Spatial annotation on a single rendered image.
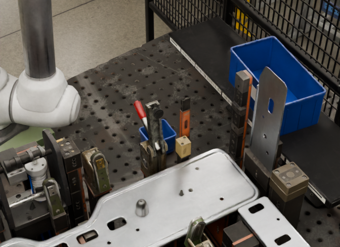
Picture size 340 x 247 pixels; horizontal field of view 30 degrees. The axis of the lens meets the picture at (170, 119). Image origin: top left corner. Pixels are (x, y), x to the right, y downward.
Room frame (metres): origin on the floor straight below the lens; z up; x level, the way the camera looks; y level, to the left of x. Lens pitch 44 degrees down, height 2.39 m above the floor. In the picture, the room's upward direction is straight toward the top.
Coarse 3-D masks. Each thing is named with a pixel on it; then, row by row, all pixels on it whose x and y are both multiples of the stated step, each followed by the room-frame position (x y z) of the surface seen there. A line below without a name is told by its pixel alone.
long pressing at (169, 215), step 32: (192, 160) 1.27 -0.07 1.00; (224, 160) 1.27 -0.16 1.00; (128, 192) 1.15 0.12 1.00; (160, 192) 1.15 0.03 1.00; (192, 192) 1.15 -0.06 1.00; (224, 192) 1.15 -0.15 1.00; (256, 192) 1.15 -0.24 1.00; (96, 224) 1.04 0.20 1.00; (128, 224) 1.04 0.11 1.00; (160, 224) 1.04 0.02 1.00
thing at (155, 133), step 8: (152, 104) 1.29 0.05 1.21; (152, 112) 1.27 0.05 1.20; (160, 112) 1.25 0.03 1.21; (152, 120) 1.28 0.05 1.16; (160, 120) 1.28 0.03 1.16; (152, 128) 1.26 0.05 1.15; (160, 128) 1.27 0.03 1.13; (152, 136) 1.26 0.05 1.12; (160, 136) 1.27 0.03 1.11; (152, 144) 1.25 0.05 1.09; (160, 144) 1.27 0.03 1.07
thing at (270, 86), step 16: (272, 80) 1.27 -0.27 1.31; (256, 96) 1.31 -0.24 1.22; (272, 96) 1.26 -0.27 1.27; (256, 112) 1.31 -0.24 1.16; (272, 112) 1.25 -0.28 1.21; (256, 128) 1.30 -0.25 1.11; (272, 128) 1.25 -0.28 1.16; (256, 144) 1.30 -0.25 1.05; (272, 144) 1.24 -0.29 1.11; (272, 160) 1.23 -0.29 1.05
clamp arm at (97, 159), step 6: (96, 156) 1.19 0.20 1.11; (102, 156) 1.20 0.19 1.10; (96, 162) 1.18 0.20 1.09; (102, 162) 1.19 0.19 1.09; (96, 168) 1.18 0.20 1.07; (102, 168) 1.19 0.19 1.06; (96, 174) 1.17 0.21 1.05; (102, 174) 1.18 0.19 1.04; (96, 180) 1.17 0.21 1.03; (102, 180) 1.18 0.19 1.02; (108, 180) 1.18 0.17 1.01; (96, 186) 1.18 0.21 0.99; (102, 186) 1.17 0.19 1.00; (108, 186) 1.18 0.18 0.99
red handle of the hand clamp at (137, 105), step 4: (136, 104) 1.36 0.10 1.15; (140, 104) 1.36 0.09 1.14; (136, 108) 1.35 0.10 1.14; (140, 108) 1.35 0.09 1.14; (140, 112) 1.34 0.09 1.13; (144, 112) 1.34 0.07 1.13; (140, 116) 1.33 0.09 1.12; (144, 116) 1.33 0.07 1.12; (144, 120) 1.32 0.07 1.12; (144, 124) 1.32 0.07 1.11; (156, 144) 1.27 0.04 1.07; (156, 148) 1.26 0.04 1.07
